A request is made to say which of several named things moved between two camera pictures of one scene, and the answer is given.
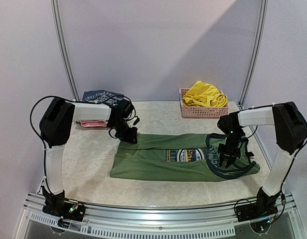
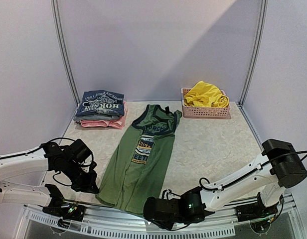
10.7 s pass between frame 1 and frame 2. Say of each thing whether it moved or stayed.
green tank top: moved
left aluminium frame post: stayed
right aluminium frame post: stayed
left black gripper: moved
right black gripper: moved
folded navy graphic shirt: stayed
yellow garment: stayed
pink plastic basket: stayed
